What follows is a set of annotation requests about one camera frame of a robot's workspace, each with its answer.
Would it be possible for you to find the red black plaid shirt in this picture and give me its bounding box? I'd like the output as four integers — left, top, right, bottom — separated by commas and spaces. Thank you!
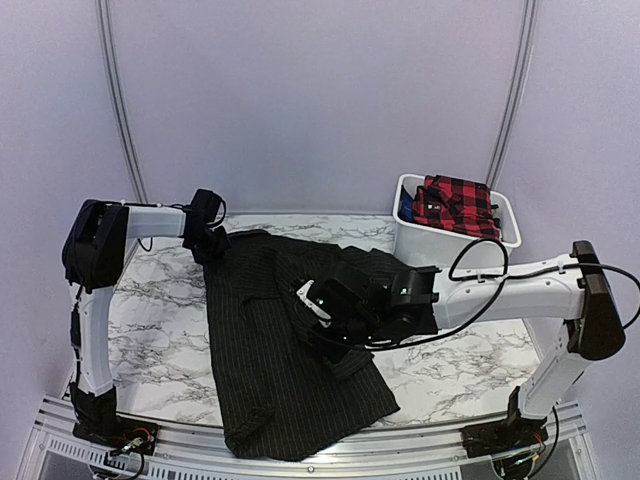
412, 175, 501, 240

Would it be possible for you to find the black pinstriped long sleeve shirt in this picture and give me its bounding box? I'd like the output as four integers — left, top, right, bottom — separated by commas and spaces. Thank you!
203, 230, 405, 461

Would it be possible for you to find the left aluminium corner post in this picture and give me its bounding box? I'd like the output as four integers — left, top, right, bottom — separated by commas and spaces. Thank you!
95, 0, 149, 203

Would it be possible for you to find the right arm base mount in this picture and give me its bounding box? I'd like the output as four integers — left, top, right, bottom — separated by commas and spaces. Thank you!
461, 402, 548, 458

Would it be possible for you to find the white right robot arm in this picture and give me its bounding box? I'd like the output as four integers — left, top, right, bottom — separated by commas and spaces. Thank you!
295, 241, 626, 448

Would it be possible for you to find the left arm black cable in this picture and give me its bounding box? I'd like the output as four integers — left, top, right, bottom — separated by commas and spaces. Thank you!
69, 199, 226, 361

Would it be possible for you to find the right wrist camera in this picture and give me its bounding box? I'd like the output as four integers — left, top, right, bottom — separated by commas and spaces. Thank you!
294, 278, 334, 329

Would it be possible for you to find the aluminium front frame rail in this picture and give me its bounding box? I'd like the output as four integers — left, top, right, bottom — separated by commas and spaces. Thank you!
29, 399, 601, 480

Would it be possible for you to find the right aluminium corner post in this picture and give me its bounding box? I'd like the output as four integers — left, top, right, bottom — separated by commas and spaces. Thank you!
485, 0, 538, 189

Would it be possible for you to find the aluminium corner post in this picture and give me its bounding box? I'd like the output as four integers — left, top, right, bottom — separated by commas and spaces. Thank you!
95, 0, 149, 203
485, 0, 538, 189

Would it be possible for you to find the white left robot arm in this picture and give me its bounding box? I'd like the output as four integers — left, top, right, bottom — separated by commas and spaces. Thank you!
62, 189, 230, 445

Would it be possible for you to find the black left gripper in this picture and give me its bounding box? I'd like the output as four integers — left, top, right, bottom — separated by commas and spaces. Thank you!
186, 225, 230, 265

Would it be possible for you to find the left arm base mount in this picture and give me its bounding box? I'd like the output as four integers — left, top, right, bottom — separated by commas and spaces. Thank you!
73, 410, 159, 455

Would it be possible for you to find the blue plaid shirt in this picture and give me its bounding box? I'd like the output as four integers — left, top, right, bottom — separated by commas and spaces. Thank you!
398, 194, 413, 223

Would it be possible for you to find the white plastic bin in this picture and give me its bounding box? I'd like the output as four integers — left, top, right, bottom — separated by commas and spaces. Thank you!
392, 174, 522, 267

